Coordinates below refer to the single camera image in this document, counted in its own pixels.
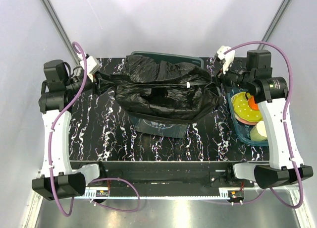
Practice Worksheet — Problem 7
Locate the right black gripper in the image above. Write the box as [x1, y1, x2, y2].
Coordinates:
[205, 58, 254, 98]

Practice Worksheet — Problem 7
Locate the black trash bag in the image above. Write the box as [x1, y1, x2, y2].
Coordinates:
[96, 55, 220, 124]

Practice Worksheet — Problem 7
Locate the dark green trash bin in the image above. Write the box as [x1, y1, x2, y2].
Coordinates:
[128, 51, 204, 139]

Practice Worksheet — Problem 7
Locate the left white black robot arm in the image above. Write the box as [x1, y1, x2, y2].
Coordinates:
[32, 59, 107, 201]

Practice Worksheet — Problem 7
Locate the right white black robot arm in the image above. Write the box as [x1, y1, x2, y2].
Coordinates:
[215, 46, 314, 188]

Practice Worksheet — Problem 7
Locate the yellow plastic plate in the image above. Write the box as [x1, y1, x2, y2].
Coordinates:
[231, 92, 263, 122]

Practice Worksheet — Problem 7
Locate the orange plastic cup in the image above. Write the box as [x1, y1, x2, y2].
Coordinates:
[247, 96, 259, 111]

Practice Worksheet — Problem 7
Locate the pink plastic plate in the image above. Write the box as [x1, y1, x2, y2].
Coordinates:
[235, 114, 258, 125]

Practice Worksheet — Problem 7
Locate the black marble pattern mat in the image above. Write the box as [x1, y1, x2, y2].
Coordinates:
[66, 57, 270, 162]

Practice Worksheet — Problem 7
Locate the blue transparent plastic tray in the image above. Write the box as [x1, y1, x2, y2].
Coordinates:
[226, 88, 268, 147]

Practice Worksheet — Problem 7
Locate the light green mug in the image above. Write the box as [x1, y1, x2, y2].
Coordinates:
[250, 120, 267, 141]

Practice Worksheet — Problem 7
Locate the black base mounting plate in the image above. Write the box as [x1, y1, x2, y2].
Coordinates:
[76, 161, 255, 189]

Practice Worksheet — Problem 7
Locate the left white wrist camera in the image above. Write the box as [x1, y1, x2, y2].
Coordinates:
[77, 54, 101, 82]

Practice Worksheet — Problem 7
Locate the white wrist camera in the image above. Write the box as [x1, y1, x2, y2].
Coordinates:
[215, 46, 235, 75]
[77, 54, 101, 82]

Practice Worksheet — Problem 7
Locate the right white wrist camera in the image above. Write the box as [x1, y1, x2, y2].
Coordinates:
[215, 46, 235, 75]

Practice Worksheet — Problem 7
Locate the aluminium frame rail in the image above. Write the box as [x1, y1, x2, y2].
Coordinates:
[33, 170, 303, 200]

